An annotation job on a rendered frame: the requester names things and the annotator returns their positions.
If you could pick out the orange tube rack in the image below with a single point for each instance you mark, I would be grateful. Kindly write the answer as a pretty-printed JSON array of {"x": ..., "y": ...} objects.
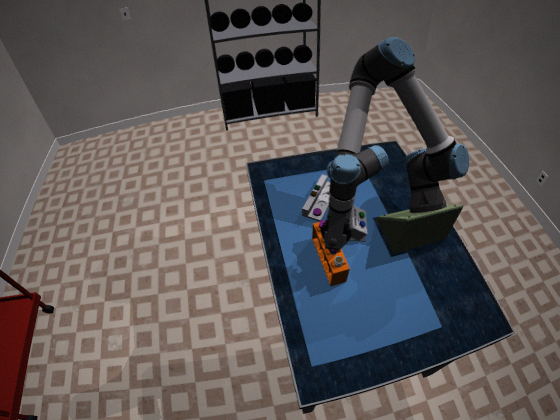
[{"x": 336, "y": 275}]

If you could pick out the blue flat work mat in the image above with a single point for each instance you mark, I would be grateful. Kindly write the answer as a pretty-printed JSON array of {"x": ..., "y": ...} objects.
[{"x": 383, "y": 301}]

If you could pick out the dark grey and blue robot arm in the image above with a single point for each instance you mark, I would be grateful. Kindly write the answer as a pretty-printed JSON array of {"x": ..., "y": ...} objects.
[{"x": 390, "y": 61}]

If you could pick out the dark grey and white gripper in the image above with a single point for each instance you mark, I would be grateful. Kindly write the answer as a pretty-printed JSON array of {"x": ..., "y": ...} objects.
[{"x": 347, "y": 231}]

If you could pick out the white button housing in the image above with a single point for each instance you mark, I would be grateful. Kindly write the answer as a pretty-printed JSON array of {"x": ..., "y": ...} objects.
[{"x": 357, "y": 223}]

